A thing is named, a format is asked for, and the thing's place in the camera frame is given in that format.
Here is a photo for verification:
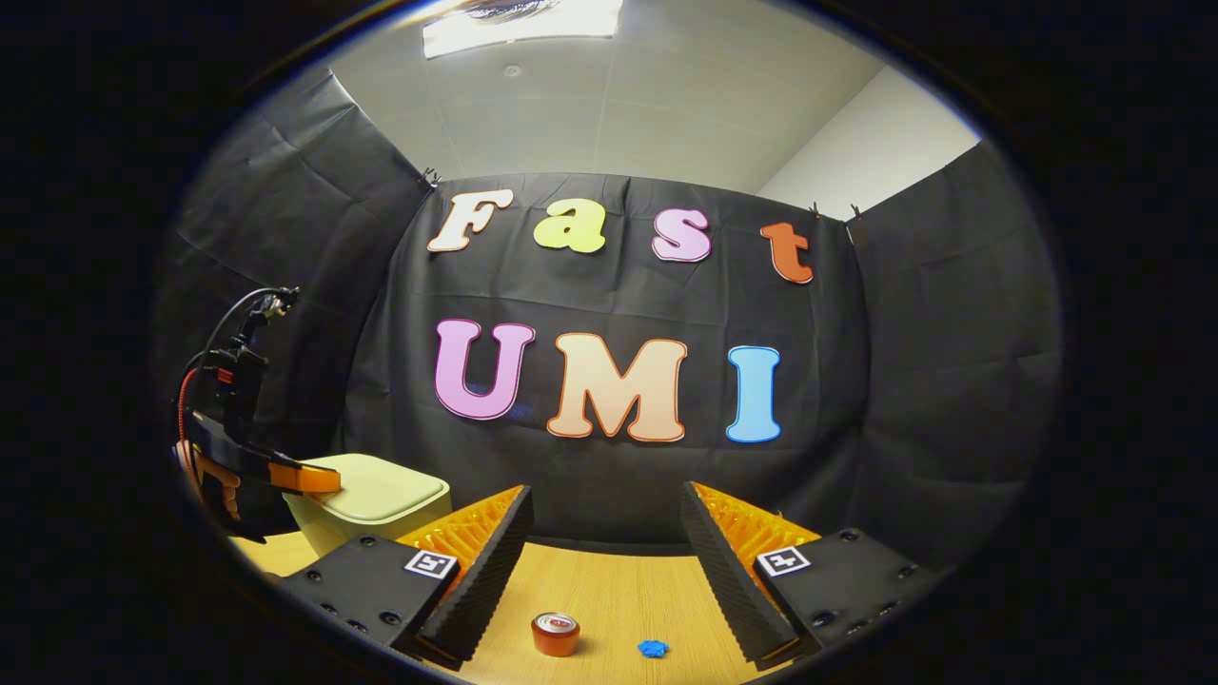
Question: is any wooden desktop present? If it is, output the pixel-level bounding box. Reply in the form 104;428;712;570
228;531;810;685

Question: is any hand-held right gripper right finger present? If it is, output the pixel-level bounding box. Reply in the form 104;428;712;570
679;480;953;667

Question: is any black cable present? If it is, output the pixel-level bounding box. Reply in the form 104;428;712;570
190;285;301;382

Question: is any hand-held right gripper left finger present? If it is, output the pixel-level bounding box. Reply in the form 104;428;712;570
283;485;535;672

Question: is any green desktop garbage bin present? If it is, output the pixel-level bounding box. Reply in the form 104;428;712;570
283;454;453;558

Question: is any red pop can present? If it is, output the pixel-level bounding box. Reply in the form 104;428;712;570
531;612;581;657

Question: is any red coiled cable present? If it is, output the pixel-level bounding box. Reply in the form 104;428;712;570
174;369;199;458

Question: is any black backdrop cloth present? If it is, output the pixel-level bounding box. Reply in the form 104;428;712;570
157;67;1062;572

